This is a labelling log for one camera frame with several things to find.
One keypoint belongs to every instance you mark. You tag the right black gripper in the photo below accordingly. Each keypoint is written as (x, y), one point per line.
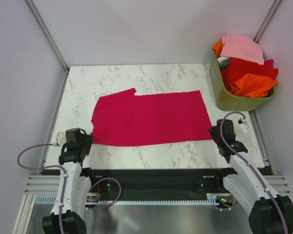
(213, 131)

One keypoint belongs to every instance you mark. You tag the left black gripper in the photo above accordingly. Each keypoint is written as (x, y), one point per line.
(88, 140)

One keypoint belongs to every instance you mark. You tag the magenta t shirt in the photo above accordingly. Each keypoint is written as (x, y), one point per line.
(125, 119)

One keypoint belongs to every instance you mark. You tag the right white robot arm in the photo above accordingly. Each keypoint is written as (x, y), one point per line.
(268, 211)

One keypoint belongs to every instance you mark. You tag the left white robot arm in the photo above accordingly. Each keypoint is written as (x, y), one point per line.
(67, 214)

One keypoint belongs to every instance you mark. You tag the green laundry basket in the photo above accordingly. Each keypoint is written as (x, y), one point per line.
(226, 101)

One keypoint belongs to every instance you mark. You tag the red t shirt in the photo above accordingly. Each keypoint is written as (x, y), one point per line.
(238, 67)

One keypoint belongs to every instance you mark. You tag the white grey cloth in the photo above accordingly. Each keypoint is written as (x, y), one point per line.
(223, 62)

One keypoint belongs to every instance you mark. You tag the dark orange t shirt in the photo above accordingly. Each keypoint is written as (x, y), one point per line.
(217, 48)

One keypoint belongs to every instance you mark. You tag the crimson t shirt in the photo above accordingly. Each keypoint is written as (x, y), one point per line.
(269, 63)

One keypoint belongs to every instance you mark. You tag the pink t shirt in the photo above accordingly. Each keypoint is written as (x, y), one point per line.
(241, 47)

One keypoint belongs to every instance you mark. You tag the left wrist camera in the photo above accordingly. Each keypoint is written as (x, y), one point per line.
(60, 139)

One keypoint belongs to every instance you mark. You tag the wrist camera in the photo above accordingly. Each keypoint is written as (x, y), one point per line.
(60, 139)
(241, 127)

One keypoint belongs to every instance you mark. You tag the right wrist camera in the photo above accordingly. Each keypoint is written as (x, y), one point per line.
(241, 127)

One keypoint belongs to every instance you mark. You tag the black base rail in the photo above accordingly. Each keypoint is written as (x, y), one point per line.
(158, 184)

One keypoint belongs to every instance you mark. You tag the white cable duct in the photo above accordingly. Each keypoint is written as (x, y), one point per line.
(212, 200)

